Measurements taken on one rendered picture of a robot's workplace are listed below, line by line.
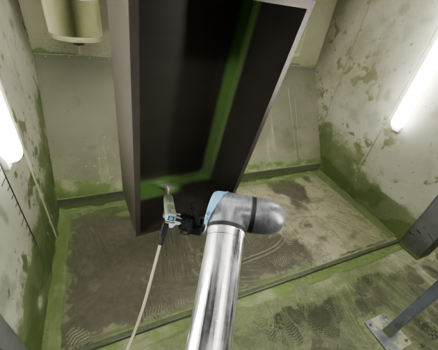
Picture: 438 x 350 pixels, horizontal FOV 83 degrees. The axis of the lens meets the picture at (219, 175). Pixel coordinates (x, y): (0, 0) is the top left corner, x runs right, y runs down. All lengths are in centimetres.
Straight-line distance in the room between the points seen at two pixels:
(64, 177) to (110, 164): 35
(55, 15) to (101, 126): 78
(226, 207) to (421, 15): 227
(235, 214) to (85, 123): 178
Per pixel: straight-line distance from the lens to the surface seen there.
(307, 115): 311
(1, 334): 133
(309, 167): 310
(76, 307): 184
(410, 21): 272
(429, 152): 254
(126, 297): 180
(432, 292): 181
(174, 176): 175
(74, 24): 205
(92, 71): 240
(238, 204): 76
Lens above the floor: 160
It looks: 35 degrees down
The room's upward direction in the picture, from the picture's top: 9 degrees clockwise
